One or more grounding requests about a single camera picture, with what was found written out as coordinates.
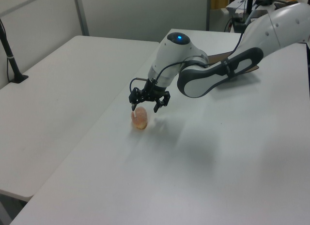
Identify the orange bread roll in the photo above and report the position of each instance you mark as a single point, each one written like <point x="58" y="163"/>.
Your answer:
<point x="140" y="118"/>

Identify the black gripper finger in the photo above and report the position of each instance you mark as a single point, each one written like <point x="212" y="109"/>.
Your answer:
<point x="134" y="95"/>
<point x="164" y="100"/>

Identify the black box device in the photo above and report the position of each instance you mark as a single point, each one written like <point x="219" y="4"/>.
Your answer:
<point x="238" y="23"/>

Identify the grey aluminium partition post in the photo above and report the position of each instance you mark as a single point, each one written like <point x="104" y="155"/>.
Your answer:
<point x="208" y="10"/>
<point x="80" y="14"/>

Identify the white background desk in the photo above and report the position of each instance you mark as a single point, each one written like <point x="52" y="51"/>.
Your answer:
<point x="236" y="6"/>

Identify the black monitor stand pole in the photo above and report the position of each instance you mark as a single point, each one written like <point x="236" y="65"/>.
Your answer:
<point x="250" y="2"/>

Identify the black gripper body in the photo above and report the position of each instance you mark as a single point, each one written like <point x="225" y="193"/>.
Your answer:
<point x="152" y="93"/>

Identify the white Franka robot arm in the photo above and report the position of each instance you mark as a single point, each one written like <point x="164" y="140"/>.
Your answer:
<point x="193" y="84"/>

